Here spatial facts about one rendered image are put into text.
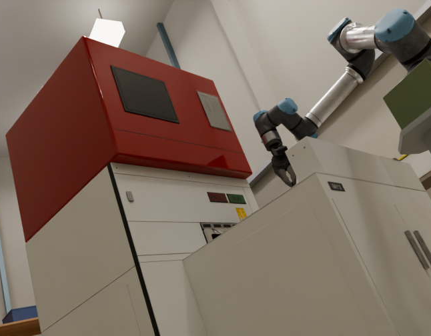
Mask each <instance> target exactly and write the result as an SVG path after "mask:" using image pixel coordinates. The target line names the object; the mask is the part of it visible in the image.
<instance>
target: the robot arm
mask: <svg viewBox="0 0 431 336"><path fill-rule="evenodd" d="M327 40H328V41H329V42H330V44H331V45H332V46H333V47H334V48H335V49H336V50H337V51H338V52H339V53H340V55H341V56H342V57H343V58H344V59H345V60H346V61H347V62H348V65H347V66H346V68H345V72H344V73H343V74H342V76H341V77H340V78H339V79H338V80H337V81H336V82H335V83H334V84H333V85H332V86H331V87H330V89H329V90H328V91H327V92H326V93H325V94H324V96H323V97H322V98H321V99H320V100H319V101H318V102H317V103H316V104H315V105H314V106H313V107H312V108H311V110H310V111H309V112H308V113H307V114H306V115H305V117H304V118H302V117H300V116H299V115H298V114H297V113H296V112H297V111H298V106H297V105H296V104H295V102H294V101H293V100H292V99H290V98H289V97H286V98H284V99H282V100H281V101H280V102H278V103H277V105H275V106H274V107H272V108H271V109H270V110H269V111H267V110H261V111H259V112H257V113H255V115H254V116H253V120H254V123H255V127H256V129H257V130H258V133H259V135H260V137H261V139H262V141H261V143H264V146H265V148H266V150H267V151H271V153H272V155H273V157H272V159H271V160H272V167H273V168H274V173H275V174H276V175H277V176H278V177H280V178H281V180H282V181H283V182H284V183H285V184H286V185H288V186H289V187H293V186H294V185H296V175H295V173H294V170H293V169H292V166H291V165H290V162H289V160H288V158H287V156H286V154H285V151H287V150H288V148H287V146H284V145H283V143H282V139H281V137H280V135H279V133H278V131H277V129H276V127H277V126H279V125H281V124H282V125H283V126H284V127H285V128H286V129H288V130H289V131H290V132H291V133H292V134H293V135H294V136H295V137H296V138H297V139H298V140H299V141H300V140H302V139H303V138H304V137H306V136H308V137H312V138H315V139H316V138H317V137H318V133H317V131H316V130H317V129H318V128H319V127H320V125H321V124H322V123H323V122H324V121H325V120H326V119H327V118H328V117H329V116H330V115H331V114H332V113H333V111H334V110H335V109H336V108H337V107H338V106H339V105H340V103H341V102H342V101H343V100H344V99H345V98H346V97H347V96H348V95H349V94H350V93H351V92H352V90H353V89H354V88H355V87H356V86H357V85H358V84H359V83H363V82H364V81H365V80H366V79H367V78H368V76H369V74H370V73H371V71H372V68H373V66H374V62H375V56H376V54H375V49H379V50H380V51H381V52H384V53H391V54H393V56H395V58H397V60H398V61H399V62H400V63H401V64H402V66H403V67H404V68H405V69H406V70H407V72H408V73H407V74H409V73H410V72H411V71H412V70H413V69H414V68H415V67H416V66H417V65H419V64H420V63H421V62H422V61H423V60H424V59H425V58H427V59H428V60H429V61H431V38H430V36H429V35H428V34H427V33H426V32H425V30H423V28H422V27H421V26H420V25H419V24H418V22H417V21H416V20H415V19H414V17H413V15H412V14H411V13H409V12H408V11H407V10H405V9H402V8H399V9H394V10H392V11H391V12H388V13H387V14H385V15H384V16H383V17H382V18H381V19H380V20H379V21H378V22H377V24H373V25H362V24H360V23H353V22H352V20H351V19H349V18H348V17H345V18H343V19H342V20H341V21H340V22H339V23H338V24H337V25H336V26H335V27H334V28H333V29H332V30H331V31H330V32H329V33H328V36H327ZM286 171H287V172H288V173H289V174H290V178H291V180H292V182H291V181H290V180H289V177H287V175H286Z"/></svg>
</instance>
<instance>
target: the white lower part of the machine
mask: <svg viewBox="0 0 431 336"><path fill-rule="evenodd" d="M41 336H207V333H206V330H205V326H204V324H203V320H202V318H201V314H200V312H199V308H198V306H197V302H196V300H195V296H194V294H193V290H192V288H191V284H190V282H189V277H188V275H187V271H186V269H185V265H184V263H183V260H177V261H156V262H145V263H138V264H137V265H136V266H135V267H134V268H132V269H130V270H129V271H128V272H127V273H125V274H124V275H122V276H121V277H119V278H118V279H116V280H115V281H114V282H113V283H111V284H109V285H108V286H107V287H105V288H104V289H102V290H101V291H100V292H98V293H97V294H95V295H94V296H93V297H91V298H90V299H88V300H87V301H86V302H84V303H83V304H81V305H80V306H79V307H77V308H76V309H74V310H73V311H72V312H70V313H69V314H67V315H66V316H64V317H63V318H62V319H60V320H59V321H58V322H56V323H55V324H53V325H52V326H50V327H49V328H48V329H46V330H45V331H44V332H42V333H41Z"/></svg>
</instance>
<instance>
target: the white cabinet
mask: <svg viewBox="0 0 431 336"><path fill-rule="evenodd" d="M183 263H184V265H185V269H186V271H187V275H188V277H189V282H190V284H191V288H192V290H193V294H194V296H195V300H196V302H197V306H198V308H199V312H200V314H201V318H202V320H203V324H204V326H205V330H206V333H207V336H431V198H430V197H429V195H428V194H427V192H423V191H417V190H412V189H405V188H401V187H393V186H389V185H382V184H377V183H371V182H366V181H359V180H354V179H347V178H343V177H336V176H331V175H324V174H320V173H315V174H313V175H312V176H311V177H308V178H307V179H306V180H304V181H302V182H301V183H300V184H298V185H296V186H295V187H294V188H292V189H290V190H289V191H288V192H286V193H284V194H283V195H282V196H280V197H278V198H277V199H276V200H274V201H272V202H271V203H270V204H268V205H266V206H265V207H264V208H262V209H260V210H259V211H258V212H256V213H254V214H253V215H251V216H250V217H248V218H247V219H245V220H244V221H242V222H241V223H239V224H238V225H236V226H235V227H233V228H232V229H230V230H229V231H227V232H226V233H224V234H223V235H221V236H220V237H218V238H217V239H215V240H214V241H212V242H211V243H209V244H208V245H206V246H205V247H203V248H202V249H200V250H199V251H197V252H196V253H194V254H193V255H191V256H189V257H188V258H187V259H185V260H183Z"/></svg>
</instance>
